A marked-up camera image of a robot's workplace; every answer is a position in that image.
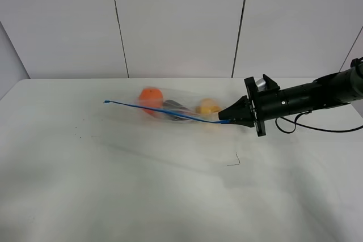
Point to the orange fruit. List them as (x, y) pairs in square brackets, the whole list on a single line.
[(151, 97)]

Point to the clear zip file bag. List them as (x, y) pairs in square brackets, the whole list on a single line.
[(188, 99)]

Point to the yellow lemon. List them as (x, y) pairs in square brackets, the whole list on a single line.
[(207, 107)]

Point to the purple eggplant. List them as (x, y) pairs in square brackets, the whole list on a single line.
[(174, 106)]

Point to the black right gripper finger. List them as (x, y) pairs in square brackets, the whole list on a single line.
[(242, 122), (239, 110)]

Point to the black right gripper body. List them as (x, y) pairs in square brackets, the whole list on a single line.
[(265, 105)]

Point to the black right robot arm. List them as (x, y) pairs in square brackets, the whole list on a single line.
[(330, 91)]

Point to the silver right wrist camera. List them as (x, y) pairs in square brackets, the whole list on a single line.
[(261, 85)]

